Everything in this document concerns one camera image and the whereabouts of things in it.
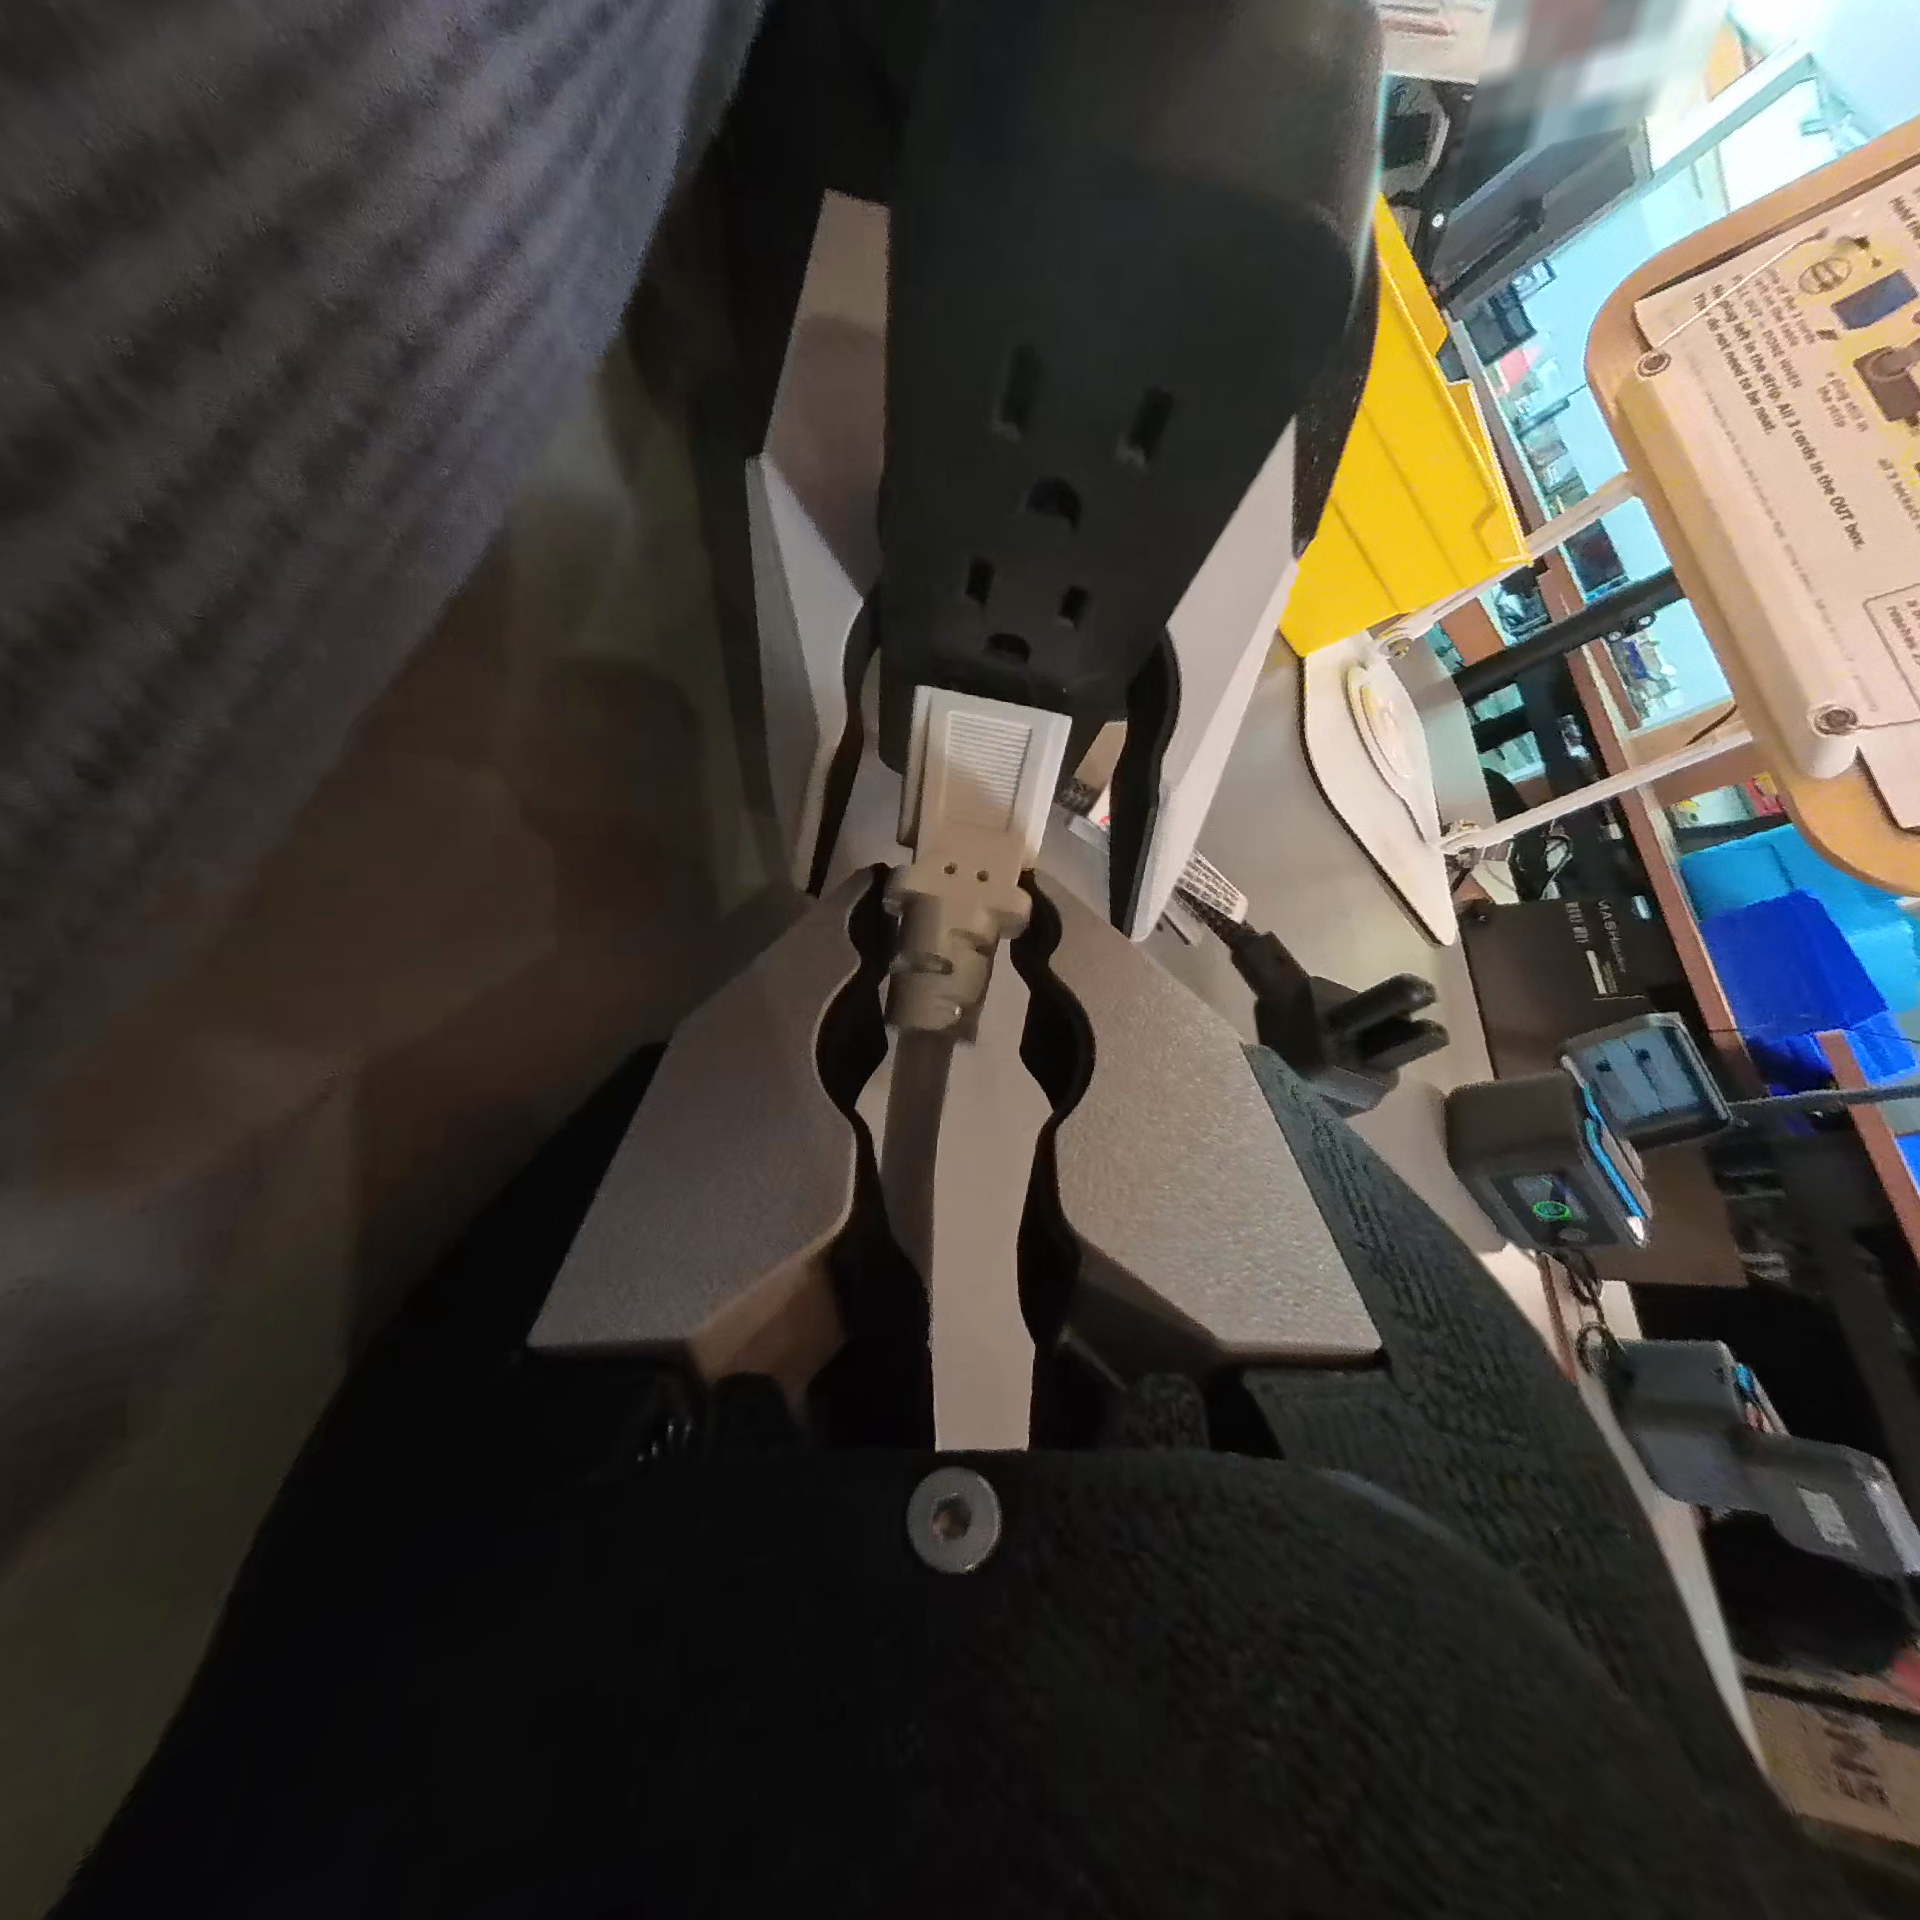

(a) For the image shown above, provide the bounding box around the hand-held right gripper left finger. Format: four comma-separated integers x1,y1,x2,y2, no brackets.
525,865,884,1384

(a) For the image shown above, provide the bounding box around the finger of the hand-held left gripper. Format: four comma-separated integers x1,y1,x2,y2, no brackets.
1106,422,1310,942
743,184,906,906

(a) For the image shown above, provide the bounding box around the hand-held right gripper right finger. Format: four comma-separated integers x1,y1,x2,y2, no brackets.
1011,873,1386,1394

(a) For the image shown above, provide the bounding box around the white power plug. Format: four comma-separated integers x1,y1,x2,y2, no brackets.
882,683,1076,1039

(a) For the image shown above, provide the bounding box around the black power strip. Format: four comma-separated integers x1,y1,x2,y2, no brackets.
872,143,1359,740

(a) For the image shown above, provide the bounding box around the person's left forearm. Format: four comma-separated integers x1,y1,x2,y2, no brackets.
0,0,768,1082

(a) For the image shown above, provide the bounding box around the black angled plug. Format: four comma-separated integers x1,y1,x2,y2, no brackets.
1227,928,1451,1115

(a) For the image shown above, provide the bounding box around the white board stand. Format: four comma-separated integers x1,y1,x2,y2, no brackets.
1299,478,1760,951

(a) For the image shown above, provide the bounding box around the yellow storage bin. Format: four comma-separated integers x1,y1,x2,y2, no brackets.
1279,192,1536,656

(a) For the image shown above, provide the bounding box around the black battery charger case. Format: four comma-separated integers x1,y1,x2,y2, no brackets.
1444,1070,1654,1260
1606,1340,1920,1580
1558,1009,1738,1154

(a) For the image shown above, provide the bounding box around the black labelled box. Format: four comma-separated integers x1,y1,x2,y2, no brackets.
1458,882,1671,1052

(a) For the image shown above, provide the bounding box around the printed instruction sheet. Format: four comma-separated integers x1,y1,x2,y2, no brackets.
1632,152,1920,838

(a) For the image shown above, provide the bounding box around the blue storage bin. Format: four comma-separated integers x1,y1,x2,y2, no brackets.
1678,830,1920,1088

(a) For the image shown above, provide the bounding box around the instruction sheet on wooden board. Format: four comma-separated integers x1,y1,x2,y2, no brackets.
1587,123,1920,906

